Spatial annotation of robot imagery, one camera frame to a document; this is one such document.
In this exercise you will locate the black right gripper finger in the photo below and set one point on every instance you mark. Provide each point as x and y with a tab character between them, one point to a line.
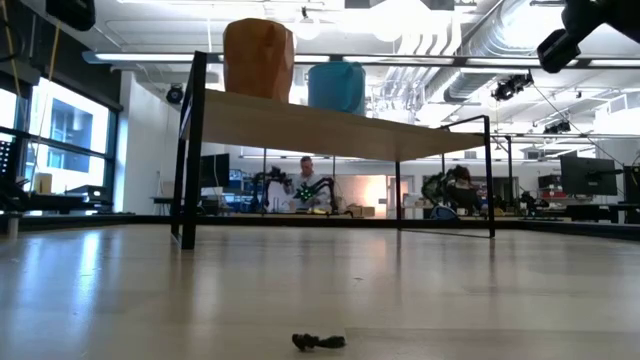
557	52

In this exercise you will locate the orange mug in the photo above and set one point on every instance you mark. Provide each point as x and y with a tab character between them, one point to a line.
257	60

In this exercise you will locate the blue mug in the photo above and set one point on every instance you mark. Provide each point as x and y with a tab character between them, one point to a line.
336	87

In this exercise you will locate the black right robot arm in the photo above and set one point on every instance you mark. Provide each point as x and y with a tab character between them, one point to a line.
625	12

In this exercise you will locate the black background robot arm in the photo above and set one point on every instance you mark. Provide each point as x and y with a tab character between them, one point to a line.
272	176
434	187
326	183

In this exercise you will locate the wooden shelf black metal legs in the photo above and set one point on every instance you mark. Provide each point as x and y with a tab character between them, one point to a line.
325	132

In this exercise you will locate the black ceiling spotlight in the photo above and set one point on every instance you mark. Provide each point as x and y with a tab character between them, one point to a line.
510	87

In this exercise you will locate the long ceiling light bar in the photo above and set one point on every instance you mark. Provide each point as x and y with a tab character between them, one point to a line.
145	57

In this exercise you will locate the large window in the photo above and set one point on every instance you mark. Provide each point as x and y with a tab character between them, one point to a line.
70	130

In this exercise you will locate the black computer monitor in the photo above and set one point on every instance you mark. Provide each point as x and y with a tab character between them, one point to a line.
587	176
215	170
632	184

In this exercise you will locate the round black ceiling speaker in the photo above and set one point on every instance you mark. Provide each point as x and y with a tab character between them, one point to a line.
175	94

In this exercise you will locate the person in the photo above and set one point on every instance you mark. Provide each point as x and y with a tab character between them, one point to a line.
462	192
306	182

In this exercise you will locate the cardboard box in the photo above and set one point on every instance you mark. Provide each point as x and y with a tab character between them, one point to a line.
43	183
361	211

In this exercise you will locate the black low table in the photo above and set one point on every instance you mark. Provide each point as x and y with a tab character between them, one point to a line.
75	202

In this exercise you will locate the small black twisted tie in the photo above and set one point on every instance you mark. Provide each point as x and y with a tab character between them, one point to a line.
318	341

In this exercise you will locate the silver ventilation duct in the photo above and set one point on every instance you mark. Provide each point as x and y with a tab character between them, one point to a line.
480	45

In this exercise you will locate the black aluminium table frame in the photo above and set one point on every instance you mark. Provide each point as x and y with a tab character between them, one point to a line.
125	220

